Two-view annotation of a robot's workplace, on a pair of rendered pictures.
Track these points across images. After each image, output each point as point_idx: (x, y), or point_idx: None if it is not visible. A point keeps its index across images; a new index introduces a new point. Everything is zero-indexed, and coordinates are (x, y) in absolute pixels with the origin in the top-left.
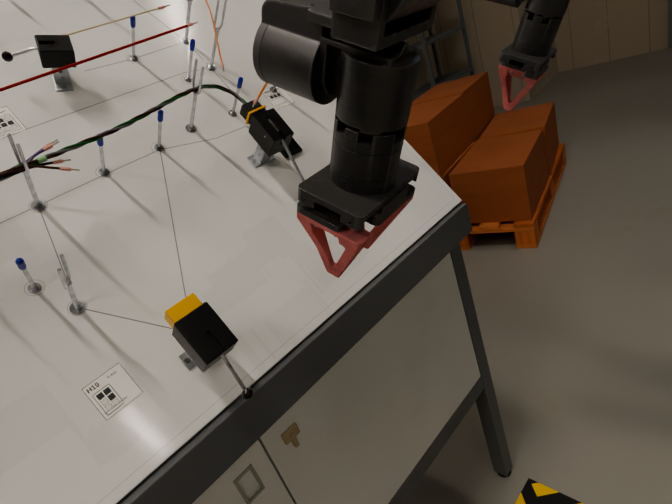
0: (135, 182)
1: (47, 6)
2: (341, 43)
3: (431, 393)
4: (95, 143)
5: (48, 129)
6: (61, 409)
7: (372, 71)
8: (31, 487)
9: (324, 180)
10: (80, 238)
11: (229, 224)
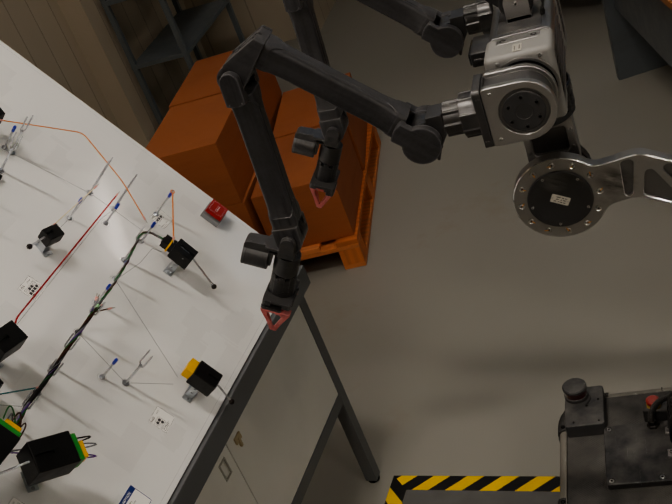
0: (114, 305)
1: (4, 195)
2: (276, 254)
3: (307, 409)
4: (82, 286)
5: (55, 284)
6: (145, 431)
7: (289, 263)
8: (151, 465)
9: (270, 294)
10: (106, 345)
11: (172, 318)
